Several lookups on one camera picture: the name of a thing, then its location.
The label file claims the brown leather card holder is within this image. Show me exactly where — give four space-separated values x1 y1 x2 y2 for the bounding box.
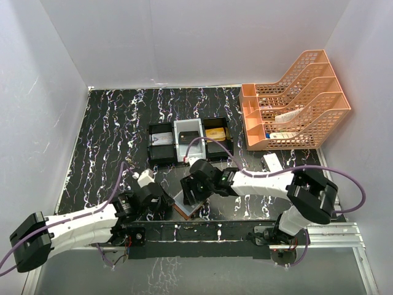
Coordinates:
173 191 204 220

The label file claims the black plastic bin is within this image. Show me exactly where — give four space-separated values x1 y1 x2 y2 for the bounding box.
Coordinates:
147 122 177 166

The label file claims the black bin with gold card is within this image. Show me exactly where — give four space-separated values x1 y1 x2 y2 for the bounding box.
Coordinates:
202 117 234 161

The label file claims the white plastic bin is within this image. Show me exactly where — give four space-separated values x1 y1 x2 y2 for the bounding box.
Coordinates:
173 119 206 162

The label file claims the white phone box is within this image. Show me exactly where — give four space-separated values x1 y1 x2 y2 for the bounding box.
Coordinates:
262 153 282 172

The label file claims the orange mesh file organizer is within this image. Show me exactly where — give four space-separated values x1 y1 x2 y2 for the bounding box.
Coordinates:
239 49 351 151

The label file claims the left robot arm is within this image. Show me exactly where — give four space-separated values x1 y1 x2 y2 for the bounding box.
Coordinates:
10 183 174 273

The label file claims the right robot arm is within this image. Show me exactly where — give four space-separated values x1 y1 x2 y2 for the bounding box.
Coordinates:
181 159 338 245

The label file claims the black credit card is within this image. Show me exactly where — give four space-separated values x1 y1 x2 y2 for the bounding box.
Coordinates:
178 130 200 145

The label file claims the gold credit card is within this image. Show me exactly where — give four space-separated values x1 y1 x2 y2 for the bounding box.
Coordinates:
205 127 230 141

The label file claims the silver credit card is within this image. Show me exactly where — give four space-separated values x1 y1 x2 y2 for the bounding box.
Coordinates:
150 132 173 146

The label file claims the white blue item in organizer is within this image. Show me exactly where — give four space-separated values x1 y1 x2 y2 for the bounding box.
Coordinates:
266 132 298 140

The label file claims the white paper in organizer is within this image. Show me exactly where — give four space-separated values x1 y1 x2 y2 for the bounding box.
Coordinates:
274 108 303 123

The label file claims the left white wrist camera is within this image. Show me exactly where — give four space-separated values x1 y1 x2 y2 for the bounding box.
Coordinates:
132 168 154 188

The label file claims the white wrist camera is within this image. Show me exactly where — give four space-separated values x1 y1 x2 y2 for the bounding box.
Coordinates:
183 157 200 166
132 168 154 188

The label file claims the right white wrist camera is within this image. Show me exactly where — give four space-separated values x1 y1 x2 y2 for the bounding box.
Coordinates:
183 157 200 166

